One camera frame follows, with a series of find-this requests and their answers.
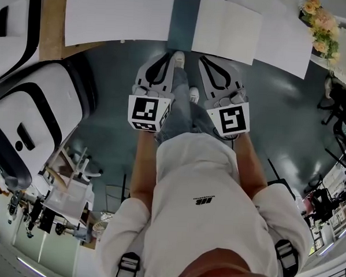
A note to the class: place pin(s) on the person's right forearm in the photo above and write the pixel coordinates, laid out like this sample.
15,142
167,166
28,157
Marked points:
251,165

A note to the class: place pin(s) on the person's left forearm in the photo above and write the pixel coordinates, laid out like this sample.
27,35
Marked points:
142,162

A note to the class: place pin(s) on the person's white shirt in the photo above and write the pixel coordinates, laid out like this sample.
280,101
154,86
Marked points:
204,200

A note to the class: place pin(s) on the person's blue jeans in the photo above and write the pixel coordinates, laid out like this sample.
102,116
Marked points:
179,106

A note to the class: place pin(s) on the white and black machine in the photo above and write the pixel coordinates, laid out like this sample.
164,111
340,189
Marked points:
14,25
32,113

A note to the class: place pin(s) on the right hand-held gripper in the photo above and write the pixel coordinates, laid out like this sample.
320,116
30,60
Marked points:
232,118

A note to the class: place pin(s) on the person's white shoe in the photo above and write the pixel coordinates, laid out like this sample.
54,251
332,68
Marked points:
179,59
194,94

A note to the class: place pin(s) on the clear plastic box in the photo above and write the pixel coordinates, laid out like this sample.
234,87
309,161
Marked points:
65,200

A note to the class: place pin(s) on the white stool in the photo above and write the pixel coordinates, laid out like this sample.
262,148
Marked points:
79,167

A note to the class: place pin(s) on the person's face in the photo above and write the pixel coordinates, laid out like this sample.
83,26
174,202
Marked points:
226,271

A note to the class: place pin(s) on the black office chair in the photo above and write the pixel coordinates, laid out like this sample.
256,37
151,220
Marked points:
336,106

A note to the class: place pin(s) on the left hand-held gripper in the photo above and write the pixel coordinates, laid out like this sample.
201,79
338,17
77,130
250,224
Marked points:
142,110

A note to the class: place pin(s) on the large white paper sheet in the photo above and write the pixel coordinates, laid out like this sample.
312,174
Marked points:
118,15

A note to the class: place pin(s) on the yellow flower bouquet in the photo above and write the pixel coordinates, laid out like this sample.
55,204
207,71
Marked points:
322,27

